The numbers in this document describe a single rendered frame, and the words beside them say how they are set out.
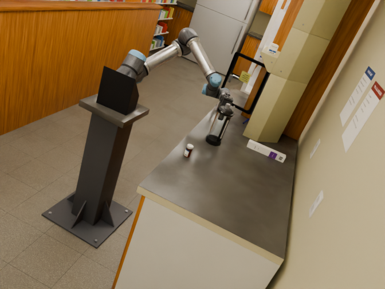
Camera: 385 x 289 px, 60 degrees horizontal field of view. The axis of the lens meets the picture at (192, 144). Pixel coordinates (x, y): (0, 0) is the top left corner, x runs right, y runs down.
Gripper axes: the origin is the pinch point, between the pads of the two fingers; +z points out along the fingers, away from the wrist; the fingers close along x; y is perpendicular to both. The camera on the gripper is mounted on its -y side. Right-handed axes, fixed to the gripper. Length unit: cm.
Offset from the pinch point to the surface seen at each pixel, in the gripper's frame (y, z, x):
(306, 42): 52, -23, 34
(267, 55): 36.4, -26.8, 15.8
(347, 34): 64, -51, 65
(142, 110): -20, -11, -48
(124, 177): -113, -66, -53
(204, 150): -20.3, 14.6, -4.7
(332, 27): 65, -30, 46
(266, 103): 8.0, -24.0, 27.5
